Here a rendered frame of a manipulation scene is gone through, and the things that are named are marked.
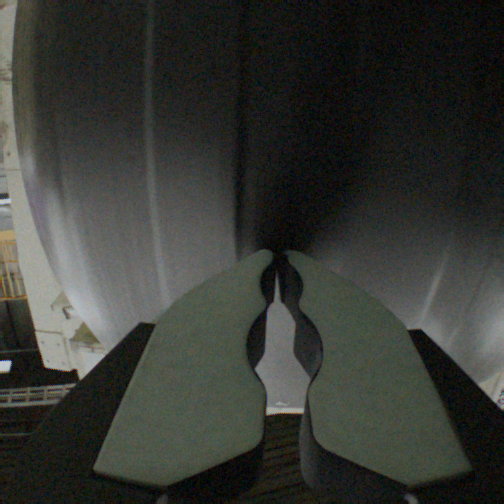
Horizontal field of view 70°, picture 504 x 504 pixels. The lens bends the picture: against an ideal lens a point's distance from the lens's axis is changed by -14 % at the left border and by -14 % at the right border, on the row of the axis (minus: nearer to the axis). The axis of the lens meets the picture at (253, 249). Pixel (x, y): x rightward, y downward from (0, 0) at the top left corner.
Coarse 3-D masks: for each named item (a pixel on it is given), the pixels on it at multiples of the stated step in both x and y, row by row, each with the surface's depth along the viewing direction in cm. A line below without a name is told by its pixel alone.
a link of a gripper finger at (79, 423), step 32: (128, 352) 8; (96, 384) 7; (128, 384) 7; (64, 416) 6; (96, 416) 7; (32, 448) 6; (64, 448) 6; (96, 448) 6; (32, 480) 5; (64, 480) 5; (96, 480) 5
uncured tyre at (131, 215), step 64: (64, 0) 10; (128, 0) 10; (192, 0) 10; (256, 0) 10; (320, 0) 10; (384, 0) 10; (448, 0) 10; (64, 64) 11; (128, 64) 11; (192, 64) 11; (256, 64) 11; (320, 64) 11; (384, 64) 10; (448, 64) 10; (64, 128) 12; (128, 128) 11; (192, 128) 11; (256, 128) 11; (320, 128) 11; (384, 128) 11; (448, 128) 11; (64, 192) 13; (128, 192) 12; (192, 192) 12; (256, 192) 12; (320, 192) 12; (384, 192) 12; (448, 192) 12; (64, 256) 15; (128, 256) 14; (192, 256) 14; (320, 256) 13; (384, 256) 13; (448, 256) 13; (128, 320) 16; (448, 320) 15
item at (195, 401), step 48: (192, 288) 10; (240, 288) 10; (192, 336) 9; (240, 336) 9; (144, 384) 7; (192, 384) 7; (240, 384) 7; (144, 432) 6; (192, 432) 6; (240, 432) 6; (144, 480) 5; (192, 480) 6; (240, 480) 6
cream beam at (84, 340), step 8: (80, 328) 76; (88, 328) 76; (80, 336) 74; (88, 336) 74; (72, 344) 73; (80, 344) 72; (88, 344) 72; (96, 344) 72; (80, 352) 73; (88, 352) 73; (96, 352) 73; (104, 352) 72; (80, 360) 74; (80, 368) 75; (80, 376) 76; (272, 408) 76; (280, 408) 76; (288, 408) 76; (296, 408) 76
